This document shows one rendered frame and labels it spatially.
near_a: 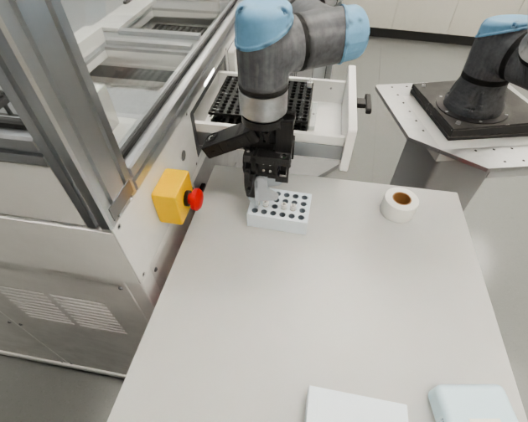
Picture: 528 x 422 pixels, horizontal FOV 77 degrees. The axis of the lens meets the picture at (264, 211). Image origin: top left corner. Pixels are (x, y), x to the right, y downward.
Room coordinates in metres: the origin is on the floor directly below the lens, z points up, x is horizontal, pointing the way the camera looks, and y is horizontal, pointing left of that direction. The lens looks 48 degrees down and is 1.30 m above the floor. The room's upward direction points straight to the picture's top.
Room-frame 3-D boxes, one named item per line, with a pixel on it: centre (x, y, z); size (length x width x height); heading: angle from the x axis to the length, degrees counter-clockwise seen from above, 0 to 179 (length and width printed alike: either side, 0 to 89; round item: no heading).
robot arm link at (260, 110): (0.48, 0.00, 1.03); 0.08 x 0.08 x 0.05
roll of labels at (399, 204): (0.49, -0.29, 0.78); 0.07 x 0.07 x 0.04
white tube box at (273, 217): (0.47, -0.03, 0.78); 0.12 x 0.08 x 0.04; 78
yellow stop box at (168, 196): (0.42, 0.16, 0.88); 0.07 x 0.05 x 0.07; 170
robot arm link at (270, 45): (0.47, 0.00, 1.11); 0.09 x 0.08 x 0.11; 113
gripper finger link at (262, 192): (0.45, 0.00, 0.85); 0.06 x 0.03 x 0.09; 79
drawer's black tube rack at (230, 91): (0.73, 0.00, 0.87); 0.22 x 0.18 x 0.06; 80
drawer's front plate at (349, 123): (0.69, -0.20, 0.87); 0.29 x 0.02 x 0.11; 170
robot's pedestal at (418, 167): (0.86, -0.59, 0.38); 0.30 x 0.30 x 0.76; 5
